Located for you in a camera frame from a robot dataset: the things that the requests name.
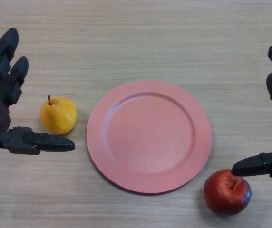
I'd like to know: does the red apple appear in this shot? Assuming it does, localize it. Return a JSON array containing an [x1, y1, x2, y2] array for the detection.
[[204, 169, 252, 216]]

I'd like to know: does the yellow pear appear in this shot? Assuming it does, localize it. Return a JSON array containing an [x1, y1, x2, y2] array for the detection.
[[39, 95, 77, 135]]

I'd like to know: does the pink round plate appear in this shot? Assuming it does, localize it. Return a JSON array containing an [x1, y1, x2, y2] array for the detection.
[[86, 80, 213, 196]]

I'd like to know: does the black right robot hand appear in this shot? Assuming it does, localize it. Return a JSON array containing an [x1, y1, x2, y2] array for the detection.
[[231, 45, 272, 179]]

